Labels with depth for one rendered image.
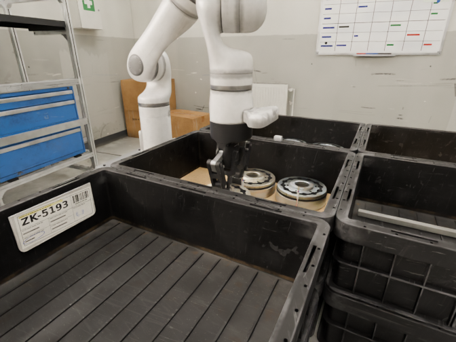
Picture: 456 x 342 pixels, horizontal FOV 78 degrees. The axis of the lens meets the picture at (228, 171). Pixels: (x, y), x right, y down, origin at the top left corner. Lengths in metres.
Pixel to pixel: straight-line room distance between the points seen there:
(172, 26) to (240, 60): 0.35
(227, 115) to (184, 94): 3.78
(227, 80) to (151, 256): 0.30
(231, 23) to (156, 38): 0.37
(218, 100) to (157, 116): 0.42
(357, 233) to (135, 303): 0.29
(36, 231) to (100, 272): 0.11
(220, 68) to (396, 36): 3.24
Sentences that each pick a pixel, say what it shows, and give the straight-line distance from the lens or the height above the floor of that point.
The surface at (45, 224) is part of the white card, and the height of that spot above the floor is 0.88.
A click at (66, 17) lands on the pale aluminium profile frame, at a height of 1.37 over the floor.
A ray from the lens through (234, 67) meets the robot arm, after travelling 0.46.
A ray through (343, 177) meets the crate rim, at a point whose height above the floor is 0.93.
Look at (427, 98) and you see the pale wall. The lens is 3.73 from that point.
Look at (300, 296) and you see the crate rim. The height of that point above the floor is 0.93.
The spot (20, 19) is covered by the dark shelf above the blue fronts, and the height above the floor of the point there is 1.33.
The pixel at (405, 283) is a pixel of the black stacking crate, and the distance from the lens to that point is 0.43.
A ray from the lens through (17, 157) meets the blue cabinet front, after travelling 2.45.
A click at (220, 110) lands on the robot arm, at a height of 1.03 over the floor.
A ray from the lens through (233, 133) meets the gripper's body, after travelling 0.47.
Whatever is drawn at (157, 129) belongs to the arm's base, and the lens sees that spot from 0.87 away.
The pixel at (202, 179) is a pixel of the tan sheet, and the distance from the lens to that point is 0.71.
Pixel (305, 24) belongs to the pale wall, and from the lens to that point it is 3.67.
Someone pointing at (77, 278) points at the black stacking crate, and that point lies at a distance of 0.47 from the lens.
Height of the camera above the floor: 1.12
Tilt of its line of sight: 22 degrees down
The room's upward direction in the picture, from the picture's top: straight up
